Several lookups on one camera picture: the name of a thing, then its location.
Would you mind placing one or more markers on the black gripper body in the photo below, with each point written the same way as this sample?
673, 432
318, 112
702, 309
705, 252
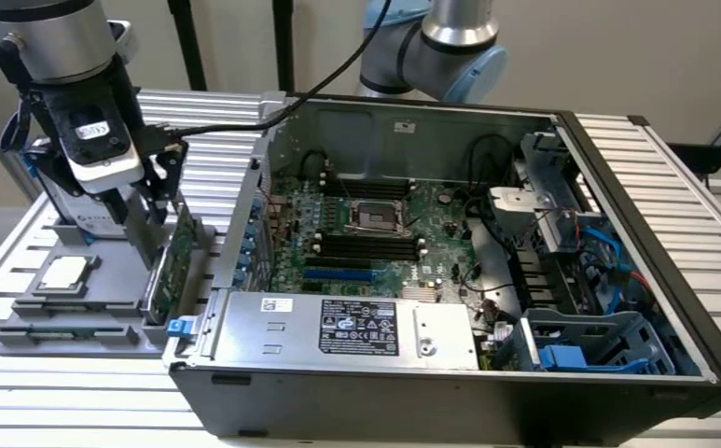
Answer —
120, 100

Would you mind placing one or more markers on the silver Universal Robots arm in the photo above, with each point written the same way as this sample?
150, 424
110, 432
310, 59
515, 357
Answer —
55, 37

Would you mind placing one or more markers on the black expansion slot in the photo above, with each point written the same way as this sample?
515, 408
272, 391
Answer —
338, 262

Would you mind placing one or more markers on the blue expansion slot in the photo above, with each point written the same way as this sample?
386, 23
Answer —
338, 274

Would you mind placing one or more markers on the silver disk with label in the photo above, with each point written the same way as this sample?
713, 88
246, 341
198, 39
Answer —
88, 217

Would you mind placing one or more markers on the black tripod pole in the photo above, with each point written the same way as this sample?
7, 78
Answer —
283, 42
187, 42

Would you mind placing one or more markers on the green graphics card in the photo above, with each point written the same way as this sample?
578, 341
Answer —
176, 266

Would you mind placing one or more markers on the silver CPU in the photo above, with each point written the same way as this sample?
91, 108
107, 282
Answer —
66, 272

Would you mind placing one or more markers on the grey parts rack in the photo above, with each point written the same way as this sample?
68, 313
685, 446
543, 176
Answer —
116, 280

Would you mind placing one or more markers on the green RAM stick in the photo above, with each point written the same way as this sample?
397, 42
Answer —
60, 333

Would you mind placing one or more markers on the metal CPU socket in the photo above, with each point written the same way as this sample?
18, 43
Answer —
377, 215

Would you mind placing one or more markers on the silver power supply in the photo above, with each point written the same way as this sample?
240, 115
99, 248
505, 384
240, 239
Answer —
310, 336

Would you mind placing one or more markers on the green motherboard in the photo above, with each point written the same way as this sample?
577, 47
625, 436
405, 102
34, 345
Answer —
441, 224

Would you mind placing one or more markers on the silver chipset heat sink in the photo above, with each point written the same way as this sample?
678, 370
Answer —
422, 295

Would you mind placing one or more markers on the grey metal drive cage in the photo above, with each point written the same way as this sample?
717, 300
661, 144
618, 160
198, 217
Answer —
541, 205

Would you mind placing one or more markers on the black open PC case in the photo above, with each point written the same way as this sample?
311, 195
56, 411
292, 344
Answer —
397, 401

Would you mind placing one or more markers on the grey disk bay with blue clip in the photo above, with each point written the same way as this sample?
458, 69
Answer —
590, 345

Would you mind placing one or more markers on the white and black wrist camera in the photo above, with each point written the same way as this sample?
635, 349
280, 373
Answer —
107, 163

